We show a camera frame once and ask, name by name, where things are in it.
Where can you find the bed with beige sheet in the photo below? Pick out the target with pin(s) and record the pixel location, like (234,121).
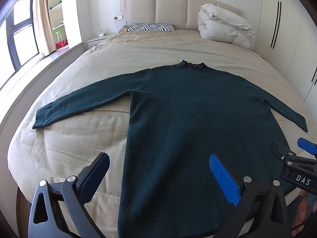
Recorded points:
(99,54)

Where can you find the white folded duvet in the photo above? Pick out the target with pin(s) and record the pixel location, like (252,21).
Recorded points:
(223,24)

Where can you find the green topped bottle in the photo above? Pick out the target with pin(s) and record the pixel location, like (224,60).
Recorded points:
(58,36)

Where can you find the zebra print pillow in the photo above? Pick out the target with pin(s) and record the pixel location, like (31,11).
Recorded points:
(151,27)

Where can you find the red box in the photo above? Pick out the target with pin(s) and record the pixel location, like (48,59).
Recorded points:
(61,45)

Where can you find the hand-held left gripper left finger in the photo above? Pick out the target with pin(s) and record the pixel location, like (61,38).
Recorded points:
(95,176)

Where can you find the person's right hand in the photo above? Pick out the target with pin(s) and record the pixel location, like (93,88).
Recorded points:
(302,210)

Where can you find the small white box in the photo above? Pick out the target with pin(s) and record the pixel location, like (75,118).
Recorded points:
(101,34)

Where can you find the black framed window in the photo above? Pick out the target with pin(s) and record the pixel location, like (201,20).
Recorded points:
(10,37)

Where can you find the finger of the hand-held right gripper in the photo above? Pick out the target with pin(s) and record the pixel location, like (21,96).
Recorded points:
(282,153)
(308,146)

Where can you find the beige padded headboard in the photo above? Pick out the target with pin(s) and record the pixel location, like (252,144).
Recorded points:
(171,7)

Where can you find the wall socket panel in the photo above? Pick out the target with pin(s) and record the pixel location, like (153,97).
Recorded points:
(118,18)

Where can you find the dark green knit sweater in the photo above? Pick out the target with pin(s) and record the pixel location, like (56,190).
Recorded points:
(185,129)

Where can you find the white nightstand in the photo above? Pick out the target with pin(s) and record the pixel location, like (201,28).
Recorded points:
(95,42)

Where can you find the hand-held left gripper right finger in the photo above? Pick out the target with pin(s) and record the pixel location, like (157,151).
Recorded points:
(224,178)

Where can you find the white wardrobe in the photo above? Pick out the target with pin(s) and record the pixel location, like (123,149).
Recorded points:
(292,29)

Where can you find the white open shelf unit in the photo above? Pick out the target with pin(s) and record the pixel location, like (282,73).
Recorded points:
(58,17)

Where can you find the white window ledge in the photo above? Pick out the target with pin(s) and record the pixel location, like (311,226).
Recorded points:
(44,72)

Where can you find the beige curtain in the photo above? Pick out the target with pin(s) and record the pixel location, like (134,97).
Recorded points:
(42,24)

